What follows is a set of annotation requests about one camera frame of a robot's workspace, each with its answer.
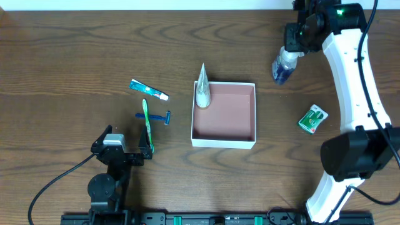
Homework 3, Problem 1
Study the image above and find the green Colgate toothbrush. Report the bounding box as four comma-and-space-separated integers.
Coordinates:
142, 99, 154, 153

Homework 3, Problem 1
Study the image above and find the white cream tube gold cap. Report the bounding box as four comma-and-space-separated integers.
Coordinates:
195, 64, 211, 108

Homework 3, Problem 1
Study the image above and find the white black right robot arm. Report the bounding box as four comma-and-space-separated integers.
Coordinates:
284, 0, 399, 224

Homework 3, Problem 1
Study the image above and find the clear bottle blue liquid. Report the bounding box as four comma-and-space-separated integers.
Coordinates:
272, 46, 304, 85

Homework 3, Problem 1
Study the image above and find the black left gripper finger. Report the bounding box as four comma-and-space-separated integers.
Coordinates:
92, 125, 113, 147
138, 127, 153, 159

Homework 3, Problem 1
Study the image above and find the pink cardboard box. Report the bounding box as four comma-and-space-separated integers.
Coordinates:
191, 81, 257, 149

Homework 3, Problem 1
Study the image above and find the blue disposable razor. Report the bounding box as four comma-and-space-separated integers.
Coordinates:
135, 111, 171, 125

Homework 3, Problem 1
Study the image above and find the green white soap packet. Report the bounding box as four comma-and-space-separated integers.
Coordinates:
297, 104, 329, 134

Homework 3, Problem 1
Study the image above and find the green Colgate toothpaste tube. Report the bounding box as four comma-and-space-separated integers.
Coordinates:
129, 79, 169, 101

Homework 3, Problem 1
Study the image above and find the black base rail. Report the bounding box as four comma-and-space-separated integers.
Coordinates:
61, 211, 374, 225

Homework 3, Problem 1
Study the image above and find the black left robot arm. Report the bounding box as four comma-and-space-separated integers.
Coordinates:
87, 125, 153, 225

